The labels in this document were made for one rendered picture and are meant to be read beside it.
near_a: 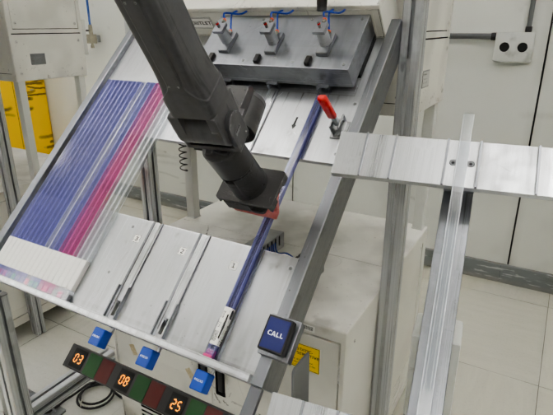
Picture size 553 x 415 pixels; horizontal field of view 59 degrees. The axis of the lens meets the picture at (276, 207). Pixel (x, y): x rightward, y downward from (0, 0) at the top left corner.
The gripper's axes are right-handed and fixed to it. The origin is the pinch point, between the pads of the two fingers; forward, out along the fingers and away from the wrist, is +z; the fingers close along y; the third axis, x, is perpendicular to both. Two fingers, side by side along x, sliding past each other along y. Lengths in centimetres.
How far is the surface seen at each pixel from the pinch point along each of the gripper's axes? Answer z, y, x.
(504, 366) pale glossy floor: 140, -36, -18
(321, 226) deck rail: -0.3, -9.7, 0.6
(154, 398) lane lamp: 2.2, 7.4, 33.8
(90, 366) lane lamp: 2.1, 22.0, 33.4
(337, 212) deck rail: 3.2, -10.0, -4.0
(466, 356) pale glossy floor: 138, -23, -17
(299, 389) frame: 2.4, -14.3, 24.7
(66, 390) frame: 41, 61, 44
